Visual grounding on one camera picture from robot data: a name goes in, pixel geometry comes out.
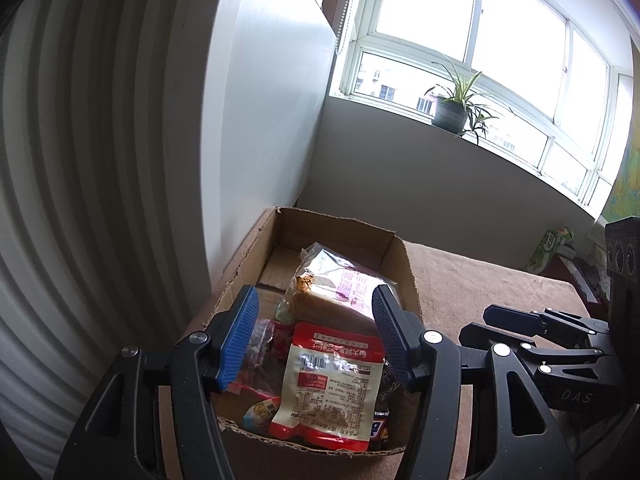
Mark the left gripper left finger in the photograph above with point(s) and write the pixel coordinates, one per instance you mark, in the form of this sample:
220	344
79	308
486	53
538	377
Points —
117	435

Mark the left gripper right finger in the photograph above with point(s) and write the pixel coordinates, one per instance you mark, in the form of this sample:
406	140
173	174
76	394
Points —
513	435

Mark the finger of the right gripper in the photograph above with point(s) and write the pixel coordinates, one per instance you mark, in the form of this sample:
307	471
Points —
548	322
484	337

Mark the dark chocolate bar wrapper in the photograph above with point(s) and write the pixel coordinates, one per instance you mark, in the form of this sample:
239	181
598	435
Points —
380	434

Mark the cone-shaped colourful snack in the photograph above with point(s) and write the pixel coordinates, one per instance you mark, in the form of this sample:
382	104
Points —
258	417

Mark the red white snack pouch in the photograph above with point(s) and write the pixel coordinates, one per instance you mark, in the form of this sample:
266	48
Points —
329	388

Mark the packaged sliced bread loaf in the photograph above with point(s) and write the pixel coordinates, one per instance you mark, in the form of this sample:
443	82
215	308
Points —
330	290

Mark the small dark snack bag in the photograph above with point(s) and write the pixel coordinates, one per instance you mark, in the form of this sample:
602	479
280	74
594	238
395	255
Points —
264	361

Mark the brown cardboard box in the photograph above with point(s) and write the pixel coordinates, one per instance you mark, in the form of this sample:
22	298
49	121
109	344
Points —
267	259

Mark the dark storage box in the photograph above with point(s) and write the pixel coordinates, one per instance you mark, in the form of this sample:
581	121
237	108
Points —
565	270

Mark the green patterned bag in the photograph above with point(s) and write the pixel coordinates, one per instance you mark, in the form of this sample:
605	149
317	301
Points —
547	248

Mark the potted spider plant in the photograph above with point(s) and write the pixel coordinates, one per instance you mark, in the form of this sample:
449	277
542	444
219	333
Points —
455	110

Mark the white cabinet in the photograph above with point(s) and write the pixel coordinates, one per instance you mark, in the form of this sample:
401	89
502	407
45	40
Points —
266	76

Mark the black camera box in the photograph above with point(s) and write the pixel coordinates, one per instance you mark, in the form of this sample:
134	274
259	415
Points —
622	265

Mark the yellow green wall painting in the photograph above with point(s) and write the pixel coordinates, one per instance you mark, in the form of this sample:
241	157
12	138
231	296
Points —
624	200

